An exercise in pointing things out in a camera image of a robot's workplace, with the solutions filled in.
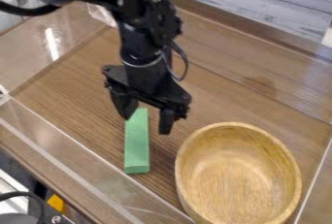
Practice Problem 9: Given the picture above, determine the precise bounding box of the clear acrylic barrier wall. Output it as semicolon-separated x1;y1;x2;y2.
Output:
0;85;193;224

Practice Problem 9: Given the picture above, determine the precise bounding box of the yellow tag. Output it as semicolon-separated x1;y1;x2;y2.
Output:
47;194;64;212

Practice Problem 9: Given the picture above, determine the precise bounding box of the black cable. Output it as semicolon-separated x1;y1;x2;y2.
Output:
0;191;48;224

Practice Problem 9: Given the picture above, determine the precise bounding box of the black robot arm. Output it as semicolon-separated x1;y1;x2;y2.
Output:
0;0;192;135

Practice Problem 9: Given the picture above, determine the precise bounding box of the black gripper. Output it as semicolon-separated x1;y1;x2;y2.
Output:
103;65;192;135

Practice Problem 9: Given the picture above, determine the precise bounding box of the clear acrylic corner bracket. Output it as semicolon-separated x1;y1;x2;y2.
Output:
87;4;117;28

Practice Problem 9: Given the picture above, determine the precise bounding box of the brown wooden bowl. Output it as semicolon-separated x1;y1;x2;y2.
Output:
175;122;303;224

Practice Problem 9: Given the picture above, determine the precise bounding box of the green rectangular block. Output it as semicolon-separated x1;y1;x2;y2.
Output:
125;108;150;174

